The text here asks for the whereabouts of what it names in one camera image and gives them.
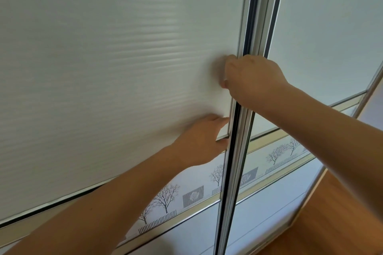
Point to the wooden wardrobe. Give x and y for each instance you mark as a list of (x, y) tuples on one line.
[(371, 105)]

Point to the person's right forearm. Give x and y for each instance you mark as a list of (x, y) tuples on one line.
[(335, 150)]

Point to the person's left hand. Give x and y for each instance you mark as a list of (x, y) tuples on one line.
[(200, 144)]

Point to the person's left forearm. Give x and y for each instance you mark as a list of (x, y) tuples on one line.
[(89, 213)]

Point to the person's right hand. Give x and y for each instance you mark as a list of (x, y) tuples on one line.
[(254, 81)]

